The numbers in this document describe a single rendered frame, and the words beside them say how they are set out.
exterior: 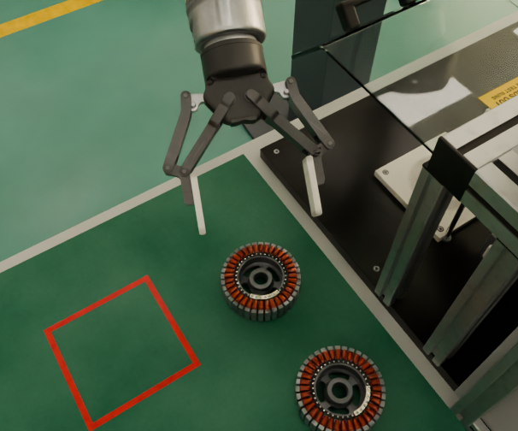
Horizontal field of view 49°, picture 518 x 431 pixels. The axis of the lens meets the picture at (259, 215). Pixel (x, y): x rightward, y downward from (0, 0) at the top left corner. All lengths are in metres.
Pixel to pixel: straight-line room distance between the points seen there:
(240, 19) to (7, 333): 0.52
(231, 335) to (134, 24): 1.86
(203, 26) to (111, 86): 1.57
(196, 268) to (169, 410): 0.21
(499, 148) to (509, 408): 0.31
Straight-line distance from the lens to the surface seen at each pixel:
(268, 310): 0.77
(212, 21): 0.67
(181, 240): 0.87
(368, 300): 0.83
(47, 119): 2.18
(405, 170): 0.93
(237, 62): 0.66
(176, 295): 0.83
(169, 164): 0.65
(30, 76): 2.37
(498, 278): 0.59
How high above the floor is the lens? 1.49
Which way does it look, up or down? 56 degrees down
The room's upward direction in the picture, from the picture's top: straight up
